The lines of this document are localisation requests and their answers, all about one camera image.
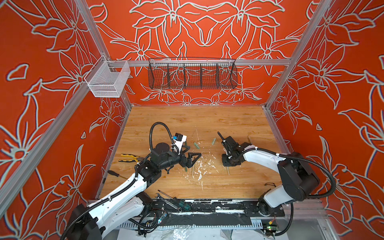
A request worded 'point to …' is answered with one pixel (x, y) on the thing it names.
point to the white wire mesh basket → (108, 78)
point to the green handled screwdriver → (183, 205)
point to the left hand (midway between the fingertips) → (195, 150)
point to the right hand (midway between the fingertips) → (223, 162)
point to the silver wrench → (179, 209)
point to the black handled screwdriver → (117, 175)
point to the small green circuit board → (272, 228)
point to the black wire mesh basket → (192, 73)
